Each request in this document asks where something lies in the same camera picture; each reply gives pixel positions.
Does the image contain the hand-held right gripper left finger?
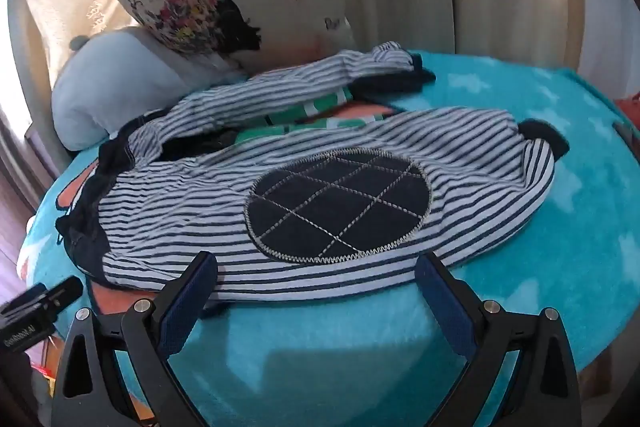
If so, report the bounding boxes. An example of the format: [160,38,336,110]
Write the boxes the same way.
[51,251,219,427]

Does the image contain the striped sweater with black patch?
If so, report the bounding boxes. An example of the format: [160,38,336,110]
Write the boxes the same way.
[56,42,571,303]

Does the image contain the turquoise printed blanket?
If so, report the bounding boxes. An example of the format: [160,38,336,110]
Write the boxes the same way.
[17,49,640,427]

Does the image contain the light blue pillow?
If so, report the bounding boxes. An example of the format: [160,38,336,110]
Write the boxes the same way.
[51,28,246,152]

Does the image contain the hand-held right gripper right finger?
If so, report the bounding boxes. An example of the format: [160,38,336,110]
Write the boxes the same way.
[414,252,584,427]

